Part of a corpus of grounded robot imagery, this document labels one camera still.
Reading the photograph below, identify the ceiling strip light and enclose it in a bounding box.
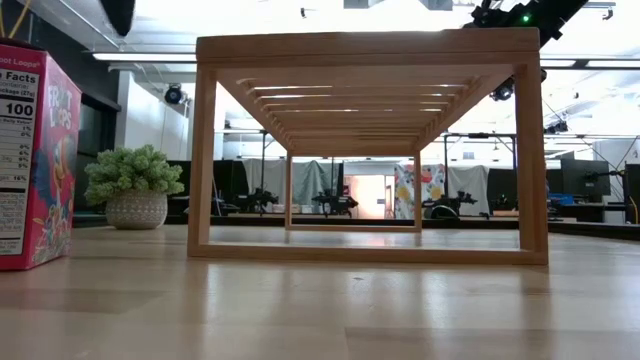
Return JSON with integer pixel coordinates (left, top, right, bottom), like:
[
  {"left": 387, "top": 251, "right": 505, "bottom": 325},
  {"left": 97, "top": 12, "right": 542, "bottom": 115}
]
[{"left": 92, "top": 52, "right": 197, "bottom": 63}]

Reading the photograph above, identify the black monitor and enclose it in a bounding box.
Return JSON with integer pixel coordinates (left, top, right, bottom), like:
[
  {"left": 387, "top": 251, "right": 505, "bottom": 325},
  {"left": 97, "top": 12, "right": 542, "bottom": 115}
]
[{"left": 560, "top": 158, "right": 612, "bottom": 197}]

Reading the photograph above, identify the light grey hanging cloth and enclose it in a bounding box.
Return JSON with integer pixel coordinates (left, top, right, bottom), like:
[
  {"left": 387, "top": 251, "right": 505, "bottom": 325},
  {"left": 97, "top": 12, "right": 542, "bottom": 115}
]
[{"left": 243, "top": 158, "right": 287, "bottom": 206}]

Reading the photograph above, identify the pink Froot Loops cereal box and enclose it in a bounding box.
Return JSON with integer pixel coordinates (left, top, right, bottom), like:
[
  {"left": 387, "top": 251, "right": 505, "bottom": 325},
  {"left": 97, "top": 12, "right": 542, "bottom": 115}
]
[{"left": 0, "top": 42, "right": 83, "bottom": 272}]

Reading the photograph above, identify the slatted wooden shelf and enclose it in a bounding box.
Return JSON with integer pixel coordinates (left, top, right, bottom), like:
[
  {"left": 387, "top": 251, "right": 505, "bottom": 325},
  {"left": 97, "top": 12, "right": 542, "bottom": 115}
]
[{"left": 187, "top": 27, "right": 550, "bottom": 266}]

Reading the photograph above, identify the colourful floral hanging cloth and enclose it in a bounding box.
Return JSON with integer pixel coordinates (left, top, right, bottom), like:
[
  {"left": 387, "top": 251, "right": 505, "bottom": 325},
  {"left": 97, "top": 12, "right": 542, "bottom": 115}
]
[{"left": 393, "top": 163, "right": 446, "bottom": 220}]

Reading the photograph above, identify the plain white hanging cloth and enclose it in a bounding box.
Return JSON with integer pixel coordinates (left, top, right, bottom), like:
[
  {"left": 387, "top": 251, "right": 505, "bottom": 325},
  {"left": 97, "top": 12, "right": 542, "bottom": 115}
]
[{"left": 446, "top": 165, "right": 490, "bottom": 217}]

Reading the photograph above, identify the yellow cable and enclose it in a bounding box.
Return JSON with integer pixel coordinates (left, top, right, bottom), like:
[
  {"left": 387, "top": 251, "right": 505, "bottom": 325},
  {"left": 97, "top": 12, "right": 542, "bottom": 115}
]
[{"left": 0, "top": 0, "right": 32, "bottom": 40}]

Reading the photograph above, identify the black ceiling camera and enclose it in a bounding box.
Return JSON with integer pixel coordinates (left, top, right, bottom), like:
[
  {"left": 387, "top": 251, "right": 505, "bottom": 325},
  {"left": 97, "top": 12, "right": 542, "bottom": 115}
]
[{"left": 163, "top": 83, "right": 185, "bottom": 106}]

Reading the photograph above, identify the bushy green plant patterned pot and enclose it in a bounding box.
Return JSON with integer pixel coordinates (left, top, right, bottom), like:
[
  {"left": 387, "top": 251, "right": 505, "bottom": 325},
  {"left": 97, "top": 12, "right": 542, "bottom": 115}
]
[{"left": 83, "top": 144, "right": 185, "bottom": 231}]

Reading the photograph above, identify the black metal cloth rack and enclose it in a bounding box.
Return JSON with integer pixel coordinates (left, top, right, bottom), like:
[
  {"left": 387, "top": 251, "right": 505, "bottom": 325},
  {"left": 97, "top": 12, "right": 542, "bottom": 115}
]
[{"left": 442, "top": 132, "right": 518, "bottom": 221}]

